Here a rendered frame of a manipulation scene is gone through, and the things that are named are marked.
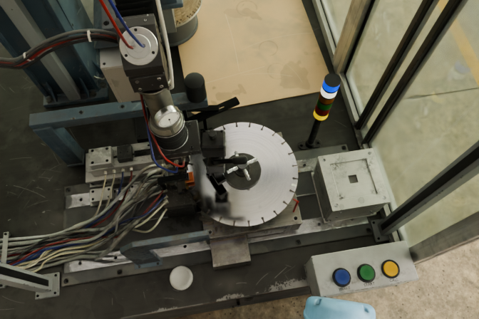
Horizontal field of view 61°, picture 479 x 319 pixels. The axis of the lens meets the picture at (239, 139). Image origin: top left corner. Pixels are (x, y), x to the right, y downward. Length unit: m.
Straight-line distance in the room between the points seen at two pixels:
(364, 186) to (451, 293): 1.12
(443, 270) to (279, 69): 1.31
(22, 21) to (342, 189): 1.05
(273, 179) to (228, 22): 0.81
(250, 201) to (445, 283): 1.36
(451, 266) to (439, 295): 0.16
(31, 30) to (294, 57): 0.94
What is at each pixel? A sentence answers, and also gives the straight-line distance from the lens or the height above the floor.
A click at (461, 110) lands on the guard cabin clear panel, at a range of 0.99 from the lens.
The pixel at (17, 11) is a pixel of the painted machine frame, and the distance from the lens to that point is 1.32.
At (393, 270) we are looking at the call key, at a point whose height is 0.90.
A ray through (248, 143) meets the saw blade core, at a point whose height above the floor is 0.95.
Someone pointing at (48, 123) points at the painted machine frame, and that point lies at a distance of 1.30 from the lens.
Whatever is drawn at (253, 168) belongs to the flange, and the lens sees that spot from 1.20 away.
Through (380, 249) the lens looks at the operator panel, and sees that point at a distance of 1.26.
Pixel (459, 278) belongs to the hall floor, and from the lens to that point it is 2.34.
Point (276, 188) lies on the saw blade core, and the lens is 1.19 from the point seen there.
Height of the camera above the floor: 2.07
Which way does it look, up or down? 64 degrees down
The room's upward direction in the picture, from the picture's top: 1 degrees counter-clockwise
